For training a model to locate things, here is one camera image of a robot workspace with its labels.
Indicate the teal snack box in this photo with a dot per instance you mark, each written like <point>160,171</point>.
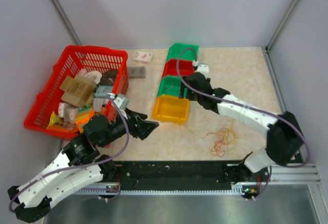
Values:
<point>102,91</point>

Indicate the white red snack packet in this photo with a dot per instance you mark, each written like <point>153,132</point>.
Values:
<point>142,57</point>

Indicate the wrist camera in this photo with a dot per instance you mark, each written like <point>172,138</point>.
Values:
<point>201,68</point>
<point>118,101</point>

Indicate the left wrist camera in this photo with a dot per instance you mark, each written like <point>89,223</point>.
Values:
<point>118,101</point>

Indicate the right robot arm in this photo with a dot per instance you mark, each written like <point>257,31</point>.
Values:
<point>281,131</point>

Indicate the brown cardboard box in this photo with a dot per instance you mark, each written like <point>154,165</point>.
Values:
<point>77,90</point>

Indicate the orange juice carton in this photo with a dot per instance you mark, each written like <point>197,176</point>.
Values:
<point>83,118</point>

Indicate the red plastic bin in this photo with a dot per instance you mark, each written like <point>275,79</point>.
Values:
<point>185,68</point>

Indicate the grey snack packet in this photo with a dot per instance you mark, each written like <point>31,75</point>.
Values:
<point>136,72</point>

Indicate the far green plastic bin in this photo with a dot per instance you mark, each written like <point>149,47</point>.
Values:
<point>176,49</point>

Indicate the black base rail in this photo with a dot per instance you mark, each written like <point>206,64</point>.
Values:
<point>179,175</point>

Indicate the yellow snack bag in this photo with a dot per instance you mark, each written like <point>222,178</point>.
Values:
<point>54,119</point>

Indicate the near green plastic bin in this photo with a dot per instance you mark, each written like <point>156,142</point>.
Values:
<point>169,85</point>

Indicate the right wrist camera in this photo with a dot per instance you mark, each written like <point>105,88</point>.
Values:
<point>201,68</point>

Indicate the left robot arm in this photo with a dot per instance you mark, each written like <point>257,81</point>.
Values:
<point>77,165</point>

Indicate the yellow plastic bin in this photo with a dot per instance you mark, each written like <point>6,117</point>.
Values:
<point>171,109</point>

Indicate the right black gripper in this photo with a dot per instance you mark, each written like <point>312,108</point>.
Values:
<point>189,96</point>

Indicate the chocolate donut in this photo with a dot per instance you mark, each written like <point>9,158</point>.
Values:
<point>109,78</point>

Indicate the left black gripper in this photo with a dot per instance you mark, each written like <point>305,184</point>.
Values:
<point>145,127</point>

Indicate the green plastic bin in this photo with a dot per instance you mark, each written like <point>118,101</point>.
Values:
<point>169,85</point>
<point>176,49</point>

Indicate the red plastic basket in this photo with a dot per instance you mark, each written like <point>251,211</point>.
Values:
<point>72,60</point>

